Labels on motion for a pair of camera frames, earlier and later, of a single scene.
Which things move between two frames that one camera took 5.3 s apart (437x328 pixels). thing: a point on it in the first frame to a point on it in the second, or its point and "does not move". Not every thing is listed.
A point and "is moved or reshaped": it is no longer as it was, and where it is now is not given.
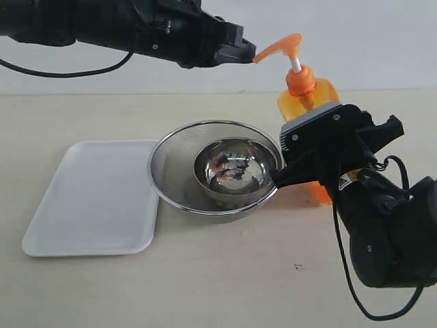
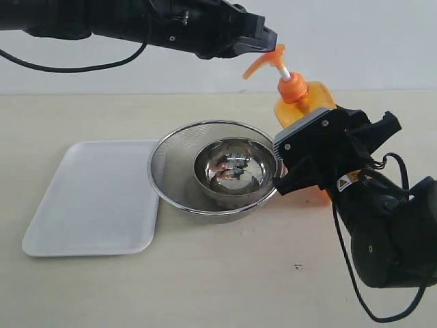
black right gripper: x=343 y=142 does not move
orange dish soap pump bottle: x=307 y=94 is moved or reshaped
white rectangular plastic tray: x=104 y=200 does not move
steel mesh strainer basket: x=171 y=160 does not move
